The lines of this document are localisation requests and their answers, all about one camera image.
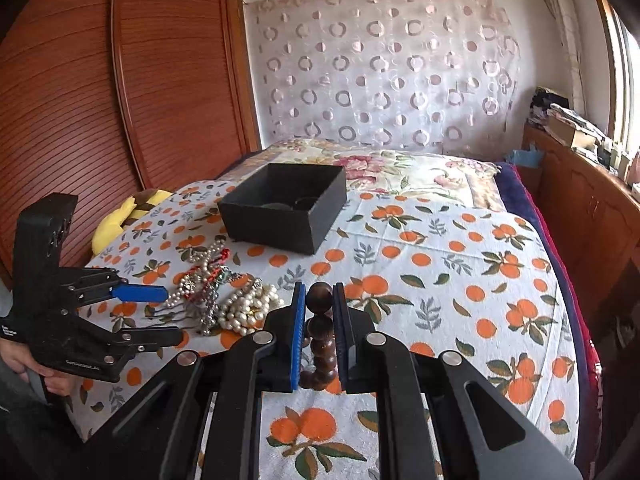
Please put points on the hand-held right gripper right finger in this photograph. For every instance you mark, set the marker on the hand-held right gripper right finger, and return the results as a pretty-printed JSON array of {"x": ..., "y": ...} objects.
[{"x": 341, "y": 340}]

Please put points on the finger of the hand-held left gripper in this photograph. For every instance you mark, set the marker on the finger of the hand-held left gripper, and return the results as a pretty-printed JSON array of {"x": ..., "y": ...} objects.
[
  {"x": 155, "y": 337},
  {"x": 140, "y": 294}
]

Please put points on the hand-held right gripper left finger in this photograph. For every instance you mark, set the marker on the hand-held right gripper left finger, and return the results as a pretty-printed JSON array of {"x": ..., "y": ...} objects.
[{"x": 298, "y": 340}]

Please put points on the black cardboard box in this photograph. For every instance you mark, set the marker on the black cardboard box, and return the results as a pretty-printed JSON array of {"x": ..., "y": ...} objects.
[{"x": 280, "y": 230}]

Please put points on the person's left hand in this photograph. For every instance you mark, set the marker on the person's left hand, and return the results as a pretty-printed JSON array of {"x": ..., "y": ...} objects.
[{"x": 15, "y": 357}]

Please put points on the yellow plush toy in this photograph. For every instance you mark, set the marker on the yellow plush toy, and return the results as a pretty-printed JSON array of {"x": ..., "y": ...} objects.
[{"x": 112, "y": 222}]

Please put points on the orange fruit print cloth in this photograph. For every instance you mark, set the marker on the orange fruit print cloth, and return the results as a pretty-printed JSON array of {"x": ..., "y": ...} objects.
[{"x": 440, "y": 280}]

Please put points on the floral quilt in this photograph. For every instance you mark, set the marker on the floral quilt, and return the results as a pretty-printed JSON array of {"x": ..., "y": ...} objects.
[{"x": 400, "y": 165}]

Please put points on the wooden slatted wardrobe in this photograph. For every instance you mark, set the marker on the wooden slatted wardrobe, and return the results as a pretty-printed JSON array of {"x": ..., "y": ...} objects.
[{"x": 100, "y": 85}]

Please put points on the purple blanket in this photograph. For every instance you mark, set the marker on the purple blanket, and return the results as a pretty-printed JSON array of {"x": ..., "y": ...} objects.
[{"x": 530, "y": 210}]

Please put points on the blue plastic bag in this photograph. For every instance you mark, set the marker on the blue plastic bag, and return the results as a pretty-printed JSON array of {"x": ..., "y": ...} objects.
[{"x": 527, "y": 156}]

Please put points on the wooden cabinet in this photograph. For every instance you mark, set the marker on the wooden cabinet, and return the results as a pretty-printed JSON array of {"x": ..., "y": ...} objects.
[{"x": 585, "y": 220}]

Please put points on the circle pattern sheer curtain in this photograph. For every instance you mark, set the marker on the circle pattern sheer curtain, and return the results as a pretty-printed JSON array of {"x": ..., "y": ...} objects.
[{"x": 380, "y": 70}]

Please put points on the stack of papers and books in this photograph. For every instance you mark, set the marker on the stack of papers and books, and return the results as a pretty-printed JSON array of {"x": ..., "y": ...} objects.
[{"x": 565, "y": 122}]

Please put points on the white patterned window curtain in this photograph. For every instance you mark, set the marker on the white patterned window curtain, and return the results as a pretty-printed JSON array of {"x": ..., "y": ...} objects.
[{"x": 560, "y": 35}]

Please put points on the window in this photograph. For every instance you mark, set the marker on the window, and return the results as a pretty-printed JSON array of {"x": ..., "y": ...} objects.
[{"x": 622, "y": 60}]

